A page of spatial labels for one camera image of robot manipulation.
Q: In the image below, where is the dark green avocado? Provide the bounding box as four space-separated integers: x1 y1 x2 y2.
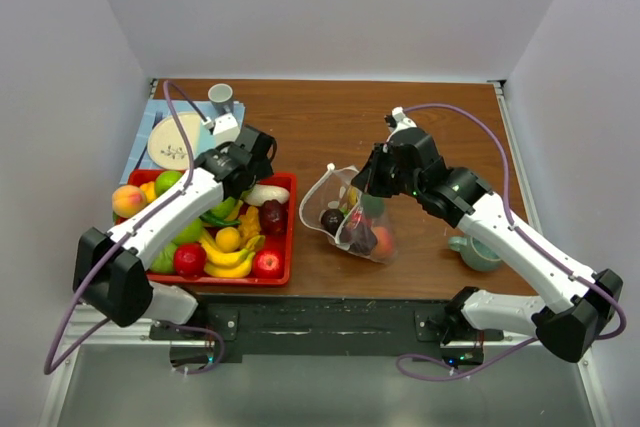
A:
360 193 386 219

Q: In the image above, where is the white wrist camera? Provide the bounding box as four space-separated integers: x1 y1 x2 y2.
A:
385 107 416 136
198 113 240 150

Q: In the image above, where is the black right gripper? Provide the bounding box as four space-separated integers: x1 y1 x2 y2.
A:
352 142 422 198

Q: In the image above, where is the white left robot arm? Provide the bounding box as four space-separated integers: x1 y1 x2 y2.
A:
73 125 277 339

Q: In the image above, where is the peach at tray corner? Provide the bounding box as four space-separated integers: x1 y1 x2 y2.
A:
111 185 147 219

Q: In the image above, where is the green apple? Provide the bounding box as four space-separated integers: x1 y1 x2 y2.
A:
154 170 183 197

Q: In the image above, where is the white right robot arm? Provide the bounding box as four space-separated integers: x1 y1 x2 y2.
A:
352 127 623 363

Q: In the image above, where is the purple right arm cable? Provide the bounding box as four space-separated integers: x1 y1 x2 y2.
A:
404 103 512 226

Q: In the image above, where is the red plastic tray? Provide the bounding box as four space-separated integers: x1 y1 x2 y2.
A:
147 172 297 288

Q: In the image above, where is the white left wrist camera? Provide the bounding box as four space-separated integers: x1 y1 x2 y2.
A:
198 113 240 150

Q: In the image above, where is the white radish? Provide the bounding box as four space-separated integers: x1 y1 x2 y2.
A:
244 184 290 207

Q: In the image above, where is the red tomato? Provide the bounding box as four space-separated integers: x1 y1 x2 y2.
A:
344 208 369 231

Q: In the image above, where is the clear polka dot zip bag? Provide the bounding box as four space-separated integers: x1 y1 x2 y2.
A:
298 163 397 264

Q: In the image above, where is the peach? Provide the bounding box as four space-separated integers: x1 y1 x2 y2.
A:
111 185 147 219
371 226 395 260

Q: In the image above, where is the aluminium frame rail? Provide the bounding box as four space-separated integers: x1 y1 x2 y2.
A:
66 306 528 344

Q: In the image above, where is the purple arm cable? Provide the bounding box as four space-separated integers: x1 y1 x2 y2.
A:
43 79 206 376
404 103 512 226

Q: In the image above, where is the grey cup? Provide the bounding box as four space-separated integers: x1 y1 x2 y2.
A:
207 83 234 115

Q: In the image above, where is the teal ceramic mug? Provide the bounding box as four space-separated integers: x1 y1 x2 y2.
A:
448 235 502 273

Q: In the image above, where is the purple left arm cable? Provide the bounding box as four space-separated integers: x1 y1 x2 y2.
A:
43 79 206 376

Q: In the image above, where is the yellow banana bunch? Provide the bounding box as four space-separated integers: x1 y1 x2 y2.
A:
199 234 266 279

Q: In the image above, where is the cream and blue plate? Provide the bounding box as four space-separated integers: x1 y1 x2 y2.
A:
147 112 209 170

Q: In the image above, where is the green chili pepper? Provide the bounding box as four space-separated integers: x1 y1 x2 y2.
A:
199 212 240 228

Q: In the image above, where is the red apple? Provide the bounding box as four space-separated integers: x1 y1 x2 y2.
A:
173 243 207 278
252 249 284 279

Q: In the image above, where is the dark purple mangosteen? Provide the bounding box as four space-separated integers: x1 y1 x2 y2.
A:
320 208 345 236

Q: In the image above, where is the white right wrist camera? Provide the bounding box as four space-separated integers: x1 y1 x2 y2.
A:
385 107 416 136

